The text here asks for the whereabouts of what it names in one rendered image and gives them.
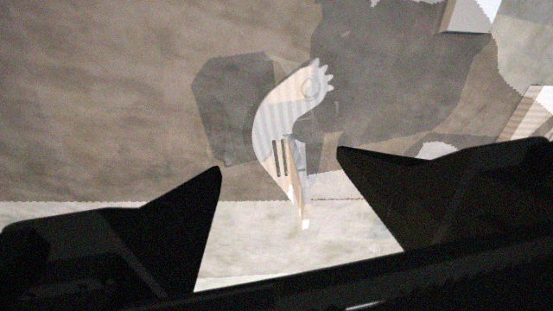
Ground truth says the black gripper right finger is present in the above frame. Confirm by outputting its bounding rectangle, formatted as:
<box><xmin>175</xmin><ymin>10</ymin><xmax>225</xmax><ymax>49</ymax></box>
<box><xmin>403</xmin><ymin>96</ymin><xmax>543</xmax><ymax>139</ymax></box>
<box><xmin>336</xmin><ymin>136</ymin><xmax>549</xmax><ymax>251</ymax></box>

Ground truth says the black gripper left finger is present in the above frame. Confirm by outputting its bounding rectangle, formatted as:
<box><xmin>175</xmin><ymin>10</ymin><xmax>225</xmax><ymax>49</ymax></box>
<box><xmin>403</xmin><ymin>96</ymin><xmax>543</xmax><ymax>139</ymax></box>
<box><xmin>1</xmin><ymin>166</ymin><xmax>222</xmax><ymax>298</ymax></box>

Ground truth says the white flat rectangular plate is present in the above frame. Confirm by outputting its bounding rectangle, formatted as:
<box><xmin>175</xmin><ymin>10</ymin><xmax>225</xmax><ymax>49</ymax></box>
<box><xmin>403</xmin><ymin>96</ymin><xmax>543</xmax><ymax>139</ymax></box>
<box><xmin>438</xmin><ymin>0</ymin><xmax>501</xmax><ymax>35</ymax></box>

